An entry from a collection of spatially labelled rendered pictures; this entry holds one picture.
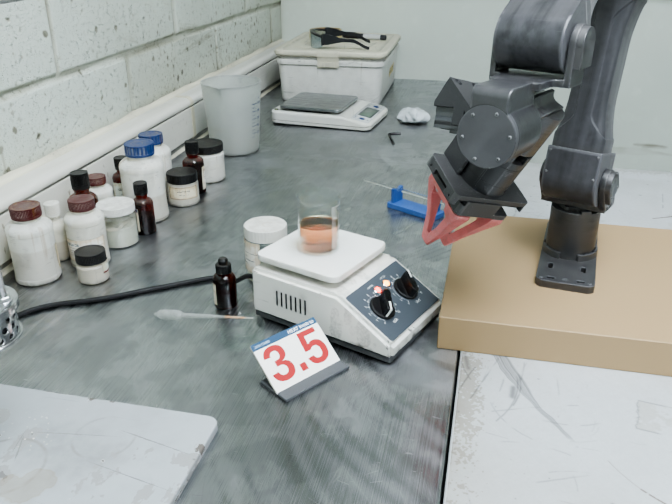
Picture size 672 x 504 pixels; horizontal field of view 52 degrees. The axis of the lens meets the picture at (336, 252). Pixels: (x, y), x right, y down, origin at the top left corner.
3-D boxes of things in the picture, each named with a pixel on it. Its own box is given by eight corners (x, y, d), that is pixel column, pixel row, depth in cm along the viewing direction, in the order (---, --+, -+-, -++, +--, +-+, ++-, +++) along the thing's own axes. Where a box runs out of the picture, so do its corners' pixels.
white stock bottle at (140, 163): (173, 221, 115) (165, 145, 109) (129, 227, 113) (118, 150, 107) (165, 206, 121) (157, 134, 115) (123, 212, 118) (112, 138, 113)
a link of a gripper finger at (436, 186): (398, 217, 80) (439, 157, 74) (445, 222, 83) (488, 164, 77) (420, 262, 76) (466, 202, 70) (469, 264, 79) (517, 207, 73)
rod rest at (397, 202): (444, 216, 117) (446, 196, 115) (433, 222, 115) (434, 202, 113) (397, 202, 123) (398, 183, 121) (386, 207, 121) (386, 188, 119)
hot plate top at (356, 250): (388, 248, 87) (389, 241, 86) (335, 285, 78) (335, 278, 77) (311, 227, 93) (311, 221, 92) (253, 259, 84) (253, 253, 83)
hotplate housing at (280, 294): (442, 318, 87) (446, 261, 83) (390, 368, 77) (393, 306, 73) (300, 273, 98) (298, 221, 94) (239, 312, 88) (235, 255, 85)
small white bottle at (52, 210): (76, 252, 104) (66, 198, 100) (69, 262, 101) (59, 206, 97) (53, 252, 104) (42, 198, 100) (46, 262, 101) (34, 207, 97)
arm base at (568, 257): (542, 226, 82) (604, 235, 80) (554, 175, 99) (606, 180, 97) (534, 285, 85) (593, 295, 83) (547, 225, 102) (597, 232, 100)
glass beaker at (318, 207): (311, 238, 88) (310, 179, 85) (348, 247, 86) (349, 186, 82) (286, 256, 83) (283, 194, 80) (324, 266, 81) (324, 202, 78)
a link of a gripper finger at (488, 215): (397, 217, 79) (439, 156, 74) (445, 221, 83) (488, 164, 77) (420, 262, 76) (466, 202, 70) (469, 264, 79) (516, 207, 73)
